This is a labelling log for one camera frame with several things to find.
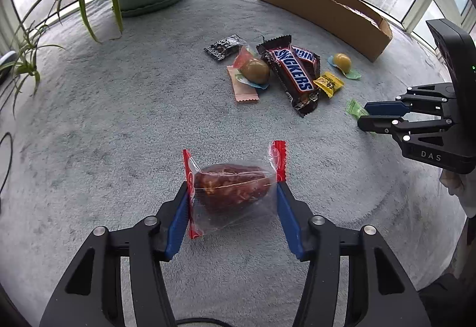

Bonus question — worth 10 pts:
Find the green candy wrapper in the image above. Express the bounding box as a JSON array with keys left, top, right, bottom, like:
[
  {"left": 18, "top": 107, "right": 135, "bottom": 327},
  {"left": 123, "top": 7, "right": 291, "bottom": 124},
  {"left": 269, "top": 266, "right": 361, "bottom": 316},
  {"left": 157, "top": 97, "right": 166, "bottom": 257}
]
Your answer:
[{"left": 345, "top": 98, "right": 369, "bottom": 121}]

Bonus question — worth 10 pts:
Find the yellow candy packet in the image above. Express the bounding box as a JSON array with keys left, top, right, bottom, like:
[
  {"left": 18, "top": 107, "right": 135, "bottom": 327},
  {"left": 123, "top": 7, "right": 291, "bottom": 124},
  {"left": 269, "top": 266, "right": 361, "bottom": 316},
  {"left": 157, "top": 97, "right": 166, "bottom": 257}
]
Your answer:
[{"left": 313, "top": 72, "right": 345, "bottom": 98}]

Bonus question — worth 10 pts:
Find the snickers bar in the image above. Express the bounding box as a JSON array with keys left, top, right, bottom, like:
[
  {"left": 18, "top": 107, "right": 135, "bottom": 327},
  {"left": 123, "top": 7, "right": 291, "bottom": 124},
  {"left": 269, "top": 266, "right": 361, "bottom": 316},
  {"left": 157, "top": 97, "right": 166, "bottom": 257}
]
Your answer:
[
  {"left": 290, "top": 44, "right": 320, "bottom": 80},
  {"left": 256, "top": 35, "right": 320, "bottom": 117}
]

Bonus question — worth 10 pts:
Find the red date snack packet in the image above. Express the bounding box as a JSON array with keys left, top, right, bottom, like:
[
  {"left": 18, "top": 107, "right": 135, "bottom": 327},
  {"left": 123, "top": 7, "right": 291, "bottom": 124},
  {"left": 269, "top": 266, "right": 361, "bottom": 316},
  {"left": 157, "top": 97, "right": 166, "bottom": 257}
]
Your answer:
[{"left": 182, "top": 140, "right": 287, "bottom": 239}]

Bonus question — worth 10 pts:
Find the right white gloved hand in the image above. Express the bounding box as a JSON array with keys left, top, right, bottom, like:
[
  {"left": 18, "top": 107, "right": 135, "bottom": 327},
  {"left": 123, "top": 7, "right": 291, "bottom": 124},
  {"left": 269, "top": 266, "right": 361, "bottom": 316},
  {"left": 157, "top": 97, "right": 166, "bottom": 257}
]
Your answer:
[{"left": 440, "top": 169, "right": 476, "bottom": 218}]

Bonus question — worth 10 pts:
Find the brown cardboard box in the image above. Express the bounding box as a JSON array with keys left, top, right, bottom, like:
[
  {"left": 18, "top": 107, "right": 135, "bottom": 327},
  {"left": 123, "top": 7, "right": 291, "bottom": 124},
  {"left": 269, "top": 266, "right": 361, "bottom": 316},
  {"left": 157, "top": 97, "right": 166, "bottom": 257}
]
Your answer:
[{"left": 262, "top": 0, "right": 393, "bottom": 62}]

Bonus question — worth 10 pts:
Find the pink wafer packet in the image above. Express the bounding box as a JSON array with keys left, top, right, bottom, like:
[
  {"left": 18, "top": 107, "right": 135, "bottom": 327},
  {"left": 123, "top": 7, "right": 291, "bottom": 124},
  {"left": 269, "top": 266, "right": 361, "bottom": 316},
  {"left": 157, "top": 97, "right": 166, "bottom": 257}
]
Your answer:
[{"left": 227, "top": 65, "right": 259, "bottom": 102}]

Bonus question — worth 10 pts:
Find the grey blanket cloth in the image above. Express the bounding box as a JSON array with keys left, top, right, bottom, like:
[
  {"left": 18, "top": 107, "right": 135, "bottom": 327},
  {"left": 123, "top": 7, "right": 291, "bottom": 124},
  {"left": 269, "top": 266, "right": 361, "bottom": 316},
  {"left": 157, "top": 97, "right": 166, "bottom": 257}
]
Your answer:
[{"left": 1, "top": 0, "right": 466, "bottom": 326}]

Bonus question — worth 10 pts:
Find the black patterned snack packet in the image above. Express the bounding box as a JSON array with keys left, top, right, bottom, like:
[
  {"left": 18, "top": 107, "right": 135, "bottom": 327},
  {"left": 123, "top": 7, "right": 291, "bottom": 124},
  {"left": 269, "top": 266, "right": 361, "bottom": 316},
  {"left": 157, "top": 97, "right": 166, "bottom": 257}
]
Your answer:
[{"left": 203, "top": 34, "right": 246, "bottom": 61}]

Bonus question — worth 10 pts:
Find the green pot saucer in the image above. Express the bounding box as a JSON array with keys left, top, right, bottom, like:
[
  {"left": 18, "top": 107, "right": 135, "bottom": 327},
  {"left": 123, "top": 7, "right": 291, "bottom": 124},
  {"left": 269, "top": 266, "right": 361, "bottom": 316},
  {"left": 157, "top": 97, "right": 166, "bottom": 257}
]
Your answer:
[{"left": 121, "top": 0, "right": 181, "bottom": 18}]

